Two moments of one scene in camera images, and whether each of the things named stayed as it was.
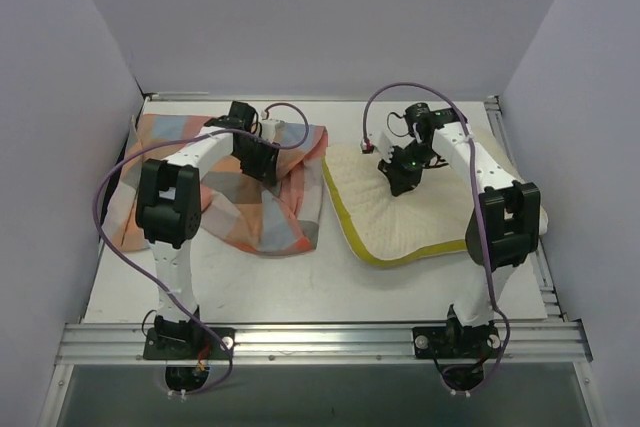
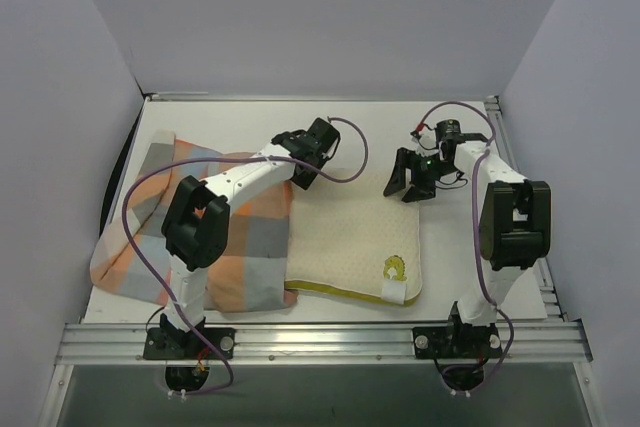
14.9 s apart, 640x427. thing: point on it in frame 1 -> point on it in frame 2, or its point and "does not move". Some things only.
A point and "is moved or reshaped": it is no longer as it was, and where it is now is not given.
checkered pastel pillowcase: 280,216 is moved or reshaped
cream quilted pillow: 382,226 -> 351,239
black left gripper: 261,162 -> 304,173
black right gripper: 397,177 does not move
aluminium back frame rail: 150,98 does not move
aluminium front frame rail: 328,342 does not move
